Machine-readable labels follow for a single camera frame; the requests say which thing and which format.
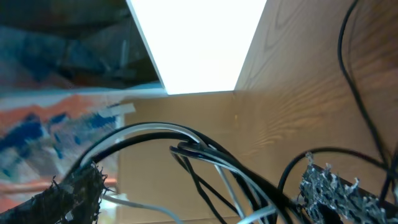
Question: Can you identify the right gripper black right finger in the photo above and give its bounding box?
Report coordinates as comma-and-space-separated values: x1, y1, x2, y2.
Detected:
300, 152, 397, 224

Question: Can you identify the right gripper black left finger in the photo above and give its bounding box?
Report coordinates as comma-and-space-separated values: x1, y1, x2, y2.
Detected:
1, 163, 106, 224

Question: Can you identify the white cable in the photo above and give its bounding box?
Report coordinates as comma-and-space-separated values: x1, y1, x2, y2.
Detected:
79, 123, 280, 224

